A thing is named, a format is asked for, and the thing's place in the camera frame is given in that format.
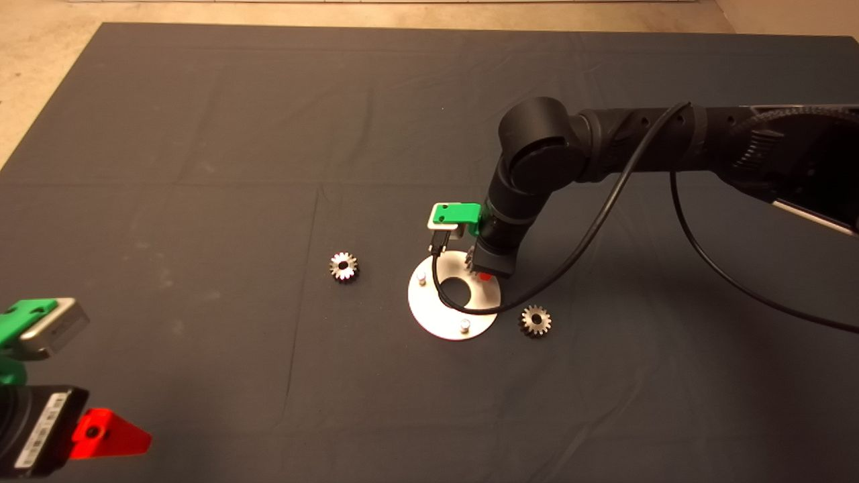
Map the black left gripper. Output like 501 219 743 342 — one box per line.
7 386 153 478

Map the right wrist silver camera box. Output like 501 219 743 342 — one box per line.
427 215 465 239

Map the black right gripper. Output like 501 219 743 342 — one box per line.
471 224 532 281

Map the left wrist green camera mount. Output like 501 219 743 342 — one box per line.
0 299 60 386

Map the right wrist green camera mount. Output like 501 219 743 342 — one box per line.
429 203 483 236

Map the dark grey table cloth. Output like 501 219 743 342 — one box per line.
0 23 859 483

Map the wrist green camera mount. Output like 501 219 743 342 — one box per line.
0 299 60 386
429 203 483 236

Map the white round pegged plate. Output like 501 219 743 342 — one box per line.
407 250 501 341

